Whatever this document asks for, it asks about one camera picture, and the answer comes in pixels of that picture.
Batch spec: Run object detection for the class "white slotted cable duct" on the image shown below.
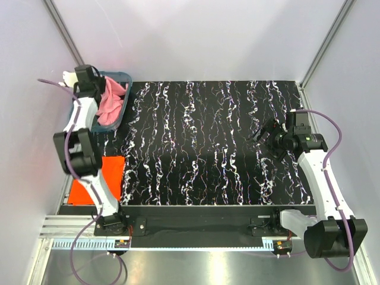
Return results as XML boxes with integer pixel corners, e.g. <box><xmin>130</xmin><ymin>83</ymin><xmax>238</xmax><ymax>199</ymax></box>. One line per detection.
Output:
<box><xmin>52</xmin><ymin>239</ymin><xmax>293</xmax><ymax>249</ymax></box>

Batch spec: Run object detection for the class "folded orange t shirt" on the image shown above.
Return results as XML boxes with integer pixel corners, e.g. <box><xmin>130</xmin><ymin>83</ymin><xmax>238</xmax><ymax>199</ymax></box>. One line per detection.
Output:
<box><xmin>67</xmin><ymin>156</ymin><xmax>126</xmax><ymax>206</ymax></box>

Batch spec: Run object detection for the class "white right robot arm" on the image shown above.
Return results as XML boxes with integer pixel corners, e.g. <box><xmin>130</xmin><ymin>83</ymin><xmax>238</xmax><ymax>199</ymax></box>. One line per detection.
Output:
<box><xmin>253</xmin><ymin>119</ymin><xmax>368</xmax><ymax>258</ymax></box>

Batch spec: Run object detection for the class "left aluminium frame post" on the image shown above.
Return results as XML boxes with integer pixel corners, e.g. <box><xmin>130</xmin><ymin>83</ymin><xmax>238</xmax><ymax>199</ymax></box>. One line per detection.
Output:
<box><xmin>42</xmin><ymin>0</ymin><xmax>85</xmax><ymax>65</ymax></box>

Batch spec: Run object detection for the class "right aluminium frame post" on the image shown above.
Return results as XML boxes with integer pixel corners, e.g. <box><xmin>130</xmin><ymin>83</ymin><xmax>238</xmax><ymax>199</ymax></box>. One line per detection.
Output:
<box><xmin>299</xmin><ymin>0</ymin><xmax>356</xmax><ymax>90</ymax></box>

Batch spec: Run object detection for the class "aluminium rail crossbar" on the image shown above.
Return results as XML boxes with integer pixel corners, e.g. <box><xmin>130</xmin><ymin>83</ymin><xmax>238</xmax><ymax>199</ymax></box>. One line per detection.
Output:
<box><xmin>39</xmin><ymin>215</ymin><xmax>93</xmax><ymax>238</ymax></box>

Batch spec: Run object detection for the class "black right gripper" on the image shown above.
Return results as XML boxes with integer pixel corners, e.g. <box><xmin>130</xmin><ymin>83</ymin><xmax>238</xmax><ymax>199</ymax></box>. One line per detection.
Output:
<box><xmin>247</xmin><ymin>117</ymin><xmax>293</xmax><ymax>163</ymax></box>

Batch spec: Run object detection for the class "teal plastic bin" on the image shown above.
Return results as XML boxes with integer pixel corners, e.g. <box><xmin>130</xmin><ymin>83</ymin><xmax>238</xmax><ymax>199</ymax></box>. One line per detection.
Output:
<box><xmin>67</xmin><ymin>70</ymin><xmax>133</xmax><ymax>134</ymax></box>

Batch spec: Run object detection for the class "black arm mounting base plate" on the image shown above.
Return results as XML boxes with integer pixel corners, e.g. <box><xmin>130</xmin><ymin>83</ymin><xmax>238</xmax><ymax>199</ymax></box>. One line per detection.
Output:
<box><xmin>58</xmin><ymin>204</ymin><xmax>316</xmax><ymax>249</ymax></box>

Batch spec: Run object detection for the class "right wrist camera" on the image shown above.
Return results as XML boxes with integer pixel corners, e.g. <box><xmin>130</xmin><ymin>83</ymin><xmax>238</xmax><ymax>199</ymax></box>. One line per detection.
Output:
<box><xmin>286</xmin><ymin>110</ymin><xmax>311</xmax><ymax>135</ymax></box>

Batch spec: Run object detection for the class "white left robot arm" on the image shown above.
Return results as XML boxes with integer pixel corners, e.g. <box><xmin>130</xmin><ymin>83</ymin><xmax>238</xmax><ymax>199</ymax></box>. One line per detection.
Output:
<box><xmin>53</xmin><ymin>65</ymin><xmax>128</xmax><ymax>235</ymax></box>

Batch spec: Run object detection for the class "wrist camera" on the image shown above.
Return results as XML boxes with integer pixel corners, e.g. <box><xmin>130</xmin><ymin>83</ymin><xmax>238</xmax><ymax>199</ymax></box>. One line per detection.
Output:
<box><xmin>286</xmin><ymin>110</ymin><xmax>311</xmax><ymax>135</ymax></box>
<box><xmin>58</xmin><ymin>71</ymin><xmax>78</xmax><ymax>88</ymax></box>

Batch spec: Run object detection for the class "pink t shirt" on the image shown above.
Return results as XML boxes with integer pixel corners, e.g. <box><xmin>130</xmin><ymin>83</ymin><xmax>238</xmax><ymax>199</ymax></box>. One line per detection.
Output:
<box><xmin>96</xmin><ymin>76</ymin><xmax>126</xmax><ymax>126</ymax></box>

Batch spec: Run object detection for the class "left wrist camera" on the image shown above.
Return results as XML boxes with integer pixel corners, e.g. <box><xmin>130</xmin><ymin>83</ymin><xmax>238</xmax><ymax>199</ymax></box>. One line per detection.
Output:
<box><xmin>58</xmin><ymin>71</ymin><xmax>78</xmax><ymax>88</ymax></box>

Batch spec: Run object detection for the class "aluminium frame post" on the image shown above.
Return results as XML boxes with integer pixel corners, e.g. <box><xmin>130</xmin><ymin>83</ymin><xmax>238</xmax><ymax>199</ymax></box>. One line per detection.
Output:
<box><xmin>299</xmin><ymin>0</ymin><xmax>356</xmax><ymax>90</ymax></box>
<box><xmin>42</xmin><ymin>0</ymin><xmax>85</xmax><ymax>65</ymax></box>

